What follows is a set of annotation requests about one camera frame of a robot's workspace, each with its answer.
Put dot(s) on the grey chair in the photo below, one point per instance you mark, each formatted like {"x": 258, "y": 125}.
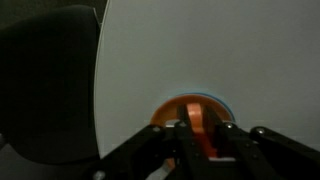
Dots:
{"x": 47, "y": 69}

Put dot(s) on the orange mug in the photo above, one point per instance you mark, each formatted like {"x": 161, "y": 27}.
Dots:
{"x": 202, "y": 127}

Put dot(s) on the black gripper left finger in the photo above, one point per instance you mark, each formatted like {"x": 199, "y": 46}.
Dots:
{"x": 146, "y": 151}

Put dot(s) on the orange saucer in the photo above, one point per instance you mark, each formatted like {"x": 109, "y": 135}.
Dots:
{"x": 169, "y": 109}

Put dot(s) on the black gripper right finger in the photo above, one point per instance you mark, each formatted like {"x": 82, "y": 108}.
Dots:
{"x": 263, "y": 153}

